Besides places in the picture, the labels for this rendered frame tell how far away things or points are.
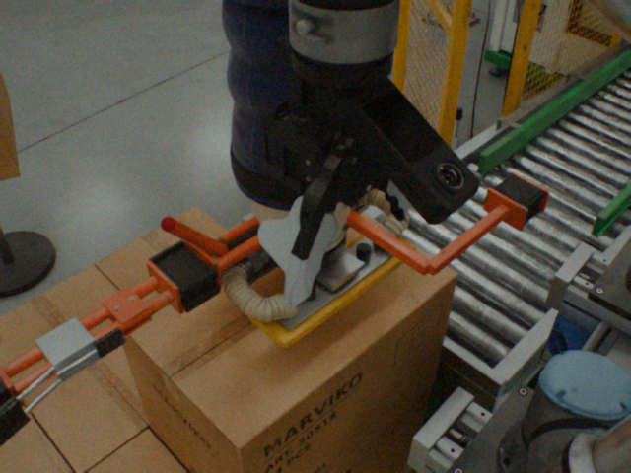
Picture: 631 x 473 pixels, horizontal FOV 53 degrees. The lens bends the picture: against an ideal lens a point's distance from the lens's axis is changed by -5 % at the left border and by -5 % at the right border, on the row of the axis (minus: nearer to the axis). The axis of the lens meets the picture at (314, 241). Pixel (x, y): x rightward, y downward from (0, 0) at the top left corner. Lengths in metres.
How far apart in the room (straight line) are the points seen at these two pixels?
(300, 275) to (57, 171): 3.05
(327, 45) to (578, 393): 0.56
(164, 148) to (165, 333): 2.28
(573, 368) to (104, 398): 1.20
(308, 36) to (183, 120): 3.29
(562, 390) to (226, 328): 0.69
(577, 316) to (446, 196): 1.01
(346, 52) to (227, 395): 0.86
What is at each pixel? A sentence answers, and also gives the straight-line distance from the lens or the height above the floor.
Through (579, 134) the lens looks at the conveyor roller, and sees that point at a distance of 2.77.
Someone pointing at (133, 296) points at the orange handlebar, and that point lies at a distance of 1.03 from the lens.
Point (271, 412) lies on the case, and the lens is 1.17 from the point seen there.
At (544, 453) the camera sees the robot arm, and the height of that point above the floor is 1.23.
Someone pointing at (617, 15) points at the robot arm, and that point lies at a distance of 0.55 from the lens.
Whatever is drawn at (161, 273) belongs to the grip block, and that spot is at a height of 1.21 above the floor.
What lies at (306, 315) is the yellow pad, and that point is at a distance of 1.13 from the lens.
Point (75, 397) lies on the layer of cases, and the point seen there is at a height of 0.54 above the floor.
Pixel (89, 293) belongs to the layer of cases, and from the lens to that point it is 2.00.
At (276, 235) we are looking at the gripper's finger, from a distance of 0.52.
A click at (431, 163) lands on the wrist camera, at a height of 1.66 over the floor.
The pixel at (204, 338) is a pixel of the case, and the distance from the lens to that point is 1.28.
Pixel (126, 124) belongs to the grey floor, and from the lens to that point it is 3.77.
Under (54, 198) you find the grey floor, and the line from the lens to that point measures 3.33.
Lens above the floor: 1.92
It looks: 42 degrees down
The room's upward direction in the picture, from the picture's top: straight up
